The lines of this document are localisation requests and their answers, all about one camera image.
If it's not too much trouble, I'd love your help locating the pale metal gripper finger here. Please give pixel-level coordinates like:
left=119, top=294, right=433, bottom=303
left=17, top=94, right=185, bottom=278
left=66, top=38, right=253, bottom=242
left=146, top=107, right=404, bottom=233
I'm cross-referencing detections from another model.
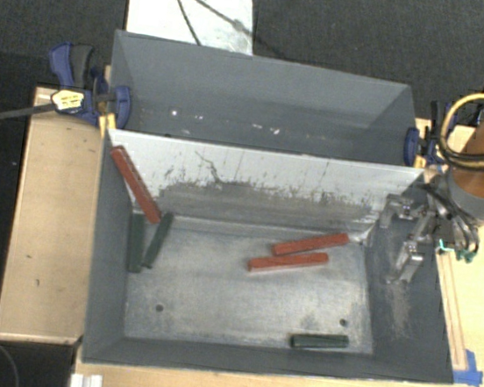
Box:
left=381, top=237, right=428, bottom=289
left=379, top=192, right=416, bottom=233

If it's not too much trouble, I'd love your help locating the pale wood flat board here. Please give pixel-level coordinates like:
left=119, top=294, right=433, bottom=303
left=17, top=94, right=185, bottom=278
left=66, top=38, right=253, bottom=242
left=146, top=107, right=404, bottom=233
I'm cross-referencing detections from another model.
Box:
left=0, top=83, right=117, bottom=352

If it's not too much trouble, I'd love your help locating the red-brown flat block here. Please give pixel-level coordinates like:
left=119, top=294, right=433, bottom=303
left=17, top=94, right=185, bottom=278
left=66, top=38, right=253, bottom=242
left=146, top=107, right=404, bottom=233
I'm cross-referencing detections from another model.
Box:
left=245, top=241, right=331, bottom=284
left=269, top=223, right=352, bottom=267
left=101, top=144, right=172, bottom=226

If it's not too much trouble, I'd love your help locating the dark green flat block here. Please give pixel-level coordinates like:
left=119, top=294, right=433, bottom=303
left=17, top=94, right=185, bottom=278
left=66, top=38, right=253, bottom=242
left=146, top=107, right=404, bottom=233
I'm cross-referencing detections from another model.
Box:
left=288, top=327, right=352, bottom=357
left=124, top=211, right=151, bottom=275
left=140, top=209, right=175, bottom=273

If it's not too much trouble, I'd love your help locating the grey metal bin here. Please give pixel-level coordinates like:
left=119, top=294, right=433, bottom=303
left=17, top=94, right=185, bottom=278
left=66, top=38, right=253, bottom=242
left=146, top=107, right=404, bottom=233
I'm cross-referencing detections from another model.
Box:
left=71, top=28, right=484, bottom=387

